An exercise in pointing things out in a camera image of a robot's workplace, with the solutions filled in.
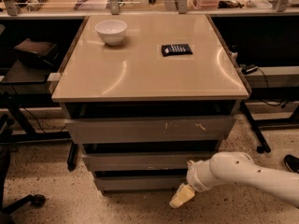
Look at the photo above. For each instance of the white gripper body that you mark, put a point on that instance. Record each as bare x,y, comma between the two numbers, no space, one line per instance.
193,174

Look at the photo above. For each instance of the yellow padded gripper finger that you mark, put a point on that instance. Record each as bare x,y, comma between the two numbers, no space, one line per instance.
184,193

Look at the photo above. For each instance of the grey drawer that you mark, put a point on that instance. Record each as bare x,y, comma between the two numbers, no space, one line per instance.
143,160
138,130
130,183

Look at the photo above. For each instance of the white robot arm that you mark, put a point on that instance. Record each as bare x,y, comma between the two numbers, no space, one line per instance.
236,167

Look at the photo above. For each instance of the grey bottom drawer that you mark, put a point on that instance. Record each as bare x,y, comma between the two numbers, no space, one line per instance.
130,183

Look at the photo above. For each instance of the grey top drawer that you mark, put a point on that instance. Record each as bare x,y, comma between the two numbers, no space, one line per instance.
138,130

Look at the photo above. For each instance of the grey drawer cabinet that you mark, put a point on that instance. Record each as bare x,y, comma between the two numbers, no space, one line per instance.
135,80

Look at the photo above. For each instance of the black table leg right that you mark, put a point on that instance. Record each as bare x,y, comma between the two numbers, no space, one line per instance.
263,147

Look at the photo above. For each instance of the black shoe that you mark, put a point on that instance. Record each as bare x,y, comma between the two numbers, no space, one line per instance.
292,163

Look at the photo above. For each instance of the black power adapter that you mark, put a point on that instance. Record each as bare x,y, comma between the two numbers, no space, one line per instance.
247,69

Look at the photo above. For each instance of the dark blue snack packet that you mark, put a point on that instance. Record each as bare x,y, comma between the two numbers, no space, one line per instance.
176,49

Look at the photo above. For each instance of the black office chair base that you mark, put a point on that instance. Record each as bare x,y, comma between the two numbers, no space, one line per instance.
35,200

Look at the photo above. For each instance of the white ceramic bowl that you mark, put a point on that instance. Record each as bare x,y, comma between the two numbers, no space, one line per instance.
112,32

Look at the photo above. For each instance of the black side table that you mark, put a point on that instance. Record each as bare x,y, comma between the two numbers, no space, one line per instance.
23,88

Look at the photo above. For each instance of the dark box on side table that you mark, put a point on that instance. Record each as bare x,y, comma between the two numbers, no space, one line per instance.
37,54

